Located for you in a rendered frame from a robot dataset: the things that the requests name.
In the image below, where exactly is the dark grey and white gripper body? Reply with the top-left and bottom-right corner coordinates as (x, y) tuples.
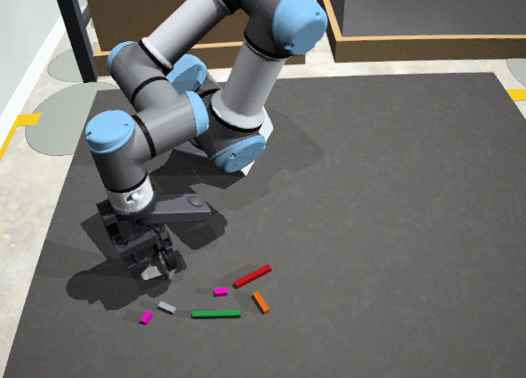
(96, 182), (173, 273)

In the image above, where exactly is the red rod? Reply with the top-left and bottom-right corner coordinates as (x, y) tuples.
(234, 265), (271, 288)

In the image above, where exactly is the orange rod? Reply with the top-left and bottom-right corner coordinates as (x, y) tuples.
(253, 291), (270, 315)

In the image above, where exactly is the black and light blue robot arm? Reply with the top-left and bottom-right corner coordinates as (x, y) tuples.
(85, 0), (327, 225)

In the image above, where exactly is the small magenta block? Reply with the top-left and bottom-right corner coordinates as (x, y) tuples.
(215, 287), (228, 297)
(140, 311), (152, 325)

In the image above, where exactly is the grey rod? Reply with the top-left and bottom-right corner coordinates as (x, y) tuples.
(158, 301), (177, 315)

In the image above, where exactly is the green rod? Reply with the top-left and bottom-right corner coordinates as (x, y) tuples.
(192, 310), (241, 319)

